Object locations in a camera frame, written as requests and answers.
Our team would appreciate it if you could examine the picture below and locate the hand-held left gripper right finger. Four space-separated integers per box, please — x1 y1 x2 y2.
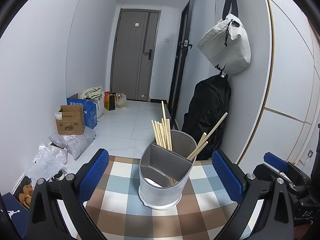
211 149 296 240

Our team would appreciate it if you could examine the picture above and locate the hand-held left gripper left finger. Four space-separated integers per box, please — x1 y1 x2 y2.
26 149 110 240

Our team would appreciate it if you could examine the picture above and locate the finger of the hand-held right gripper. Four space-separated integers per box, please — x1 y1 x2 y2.
264 152 311 188
253 163 301 196

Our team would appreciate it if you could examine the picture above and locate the wooden chopstick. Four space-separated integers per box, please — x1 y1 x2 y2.
187 112 228 160
194 141 209 158
191 132 207 157

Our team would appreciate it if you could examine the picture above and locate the white grey utensil holder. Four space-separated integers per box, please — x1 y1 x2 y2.
139 129 197 210

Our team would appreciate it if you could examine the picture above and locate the checkered tablecloth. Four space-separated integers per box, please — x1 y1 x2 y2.
85 155 252 240

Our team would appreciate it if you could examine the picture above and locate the black white sneaker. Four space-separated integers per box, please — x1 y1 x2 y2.
54 170 68 182

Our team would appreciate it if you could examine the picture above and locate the grey plastic mailer bag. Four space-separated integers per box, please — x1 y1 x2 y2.
49 130 97 160

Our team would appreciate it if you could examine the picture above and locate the clear plastic bag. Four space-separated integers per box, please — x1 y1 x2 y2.
25 144 68 180

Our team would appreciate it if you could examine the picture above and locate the brown cardboard box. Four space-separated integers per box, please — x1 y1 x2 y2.
55 105 85 135

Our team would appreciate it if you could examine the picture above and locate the blue cardboard box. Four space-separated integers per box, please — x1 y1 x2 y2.
66 93 97 130

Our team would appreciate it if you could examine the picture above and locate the black backpack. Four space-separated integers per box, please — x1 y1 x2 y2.
181 74 232 160

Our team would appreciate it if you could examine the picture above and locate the red yellow black bag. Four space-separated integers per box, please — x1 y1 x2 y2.
104 92 117 111

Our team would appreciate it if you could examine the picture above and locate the beige plastic bag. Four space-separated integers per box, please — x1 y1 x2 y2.
115 92 128 109

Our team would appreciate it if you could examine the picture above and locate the white cabinet with gold trim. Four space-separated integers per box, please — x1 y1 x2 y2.
260 0 320 170

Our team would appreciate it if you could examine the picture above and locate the white bag with beige cloth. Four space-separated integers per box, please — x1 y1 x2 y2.
80 87 105 122

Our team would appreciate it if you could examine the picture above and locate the navy shoe box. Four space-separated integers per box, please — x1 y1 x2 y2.
0 192 32 239

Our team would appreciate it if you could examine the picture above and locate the black framed glass door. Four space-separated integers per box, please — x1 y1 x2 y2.
168 0 196 128

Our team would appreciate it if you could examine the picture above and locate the grey entrance door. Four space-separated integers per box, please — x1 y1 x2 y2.
110 8 160 102

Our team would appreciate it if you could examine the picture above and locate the grey sling bag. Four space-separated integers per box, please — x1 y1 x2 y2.
196 0 251 75

